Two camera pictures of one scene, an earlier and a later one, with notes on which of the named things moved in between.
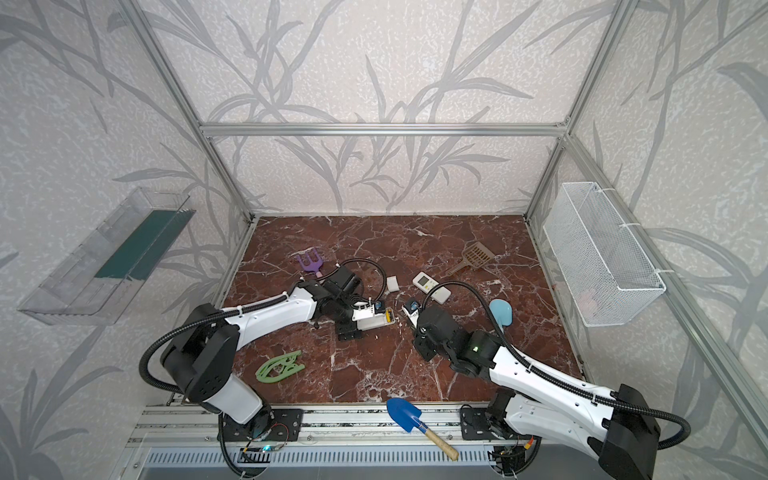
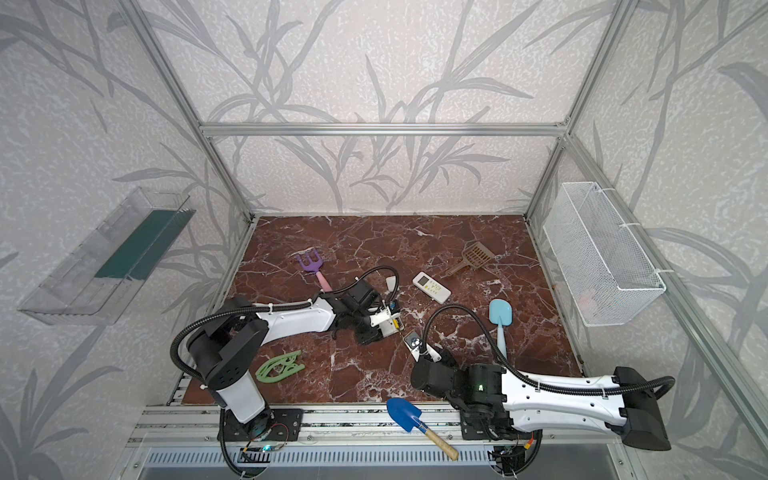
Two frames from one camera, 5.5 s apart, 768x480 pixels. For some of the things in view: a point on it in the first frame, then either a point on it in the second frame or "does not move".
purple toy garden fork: [312, 265] does not move
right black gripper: [422, 327] → [424, 368]
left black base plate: [269, 425] does not move
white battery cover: [392, 283] does not move
